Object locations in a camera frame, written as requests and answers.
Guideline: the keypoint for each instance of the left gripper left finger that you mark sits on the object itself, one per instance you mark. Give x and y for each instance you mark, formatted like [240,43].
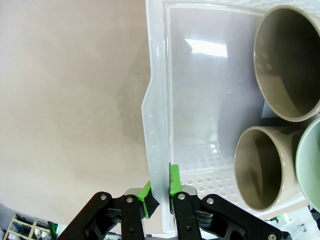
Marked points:
[130,215]

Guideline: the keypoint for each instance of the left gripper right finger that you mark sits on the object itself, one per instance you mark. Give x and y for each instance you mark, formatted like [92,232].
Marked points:
[185,215]

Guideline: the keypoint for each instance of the white perforated plastic basket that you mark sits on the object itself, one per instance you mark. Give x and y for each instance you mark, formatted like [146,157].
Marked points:
[200,100]

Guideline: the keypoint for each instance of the tall brown cup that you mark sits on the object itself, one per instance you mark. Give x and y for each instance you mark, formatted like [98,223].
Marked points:
[270,75]
[287,160]

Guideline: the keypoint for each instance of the pale green cup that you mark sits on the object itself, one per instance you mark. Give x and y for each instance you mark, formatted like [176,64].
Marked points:
[310,160]

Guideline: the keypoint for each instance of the wooden compartment shelf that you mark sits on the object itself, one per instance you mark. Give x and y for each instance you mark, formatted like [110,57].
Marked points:
[22,228]

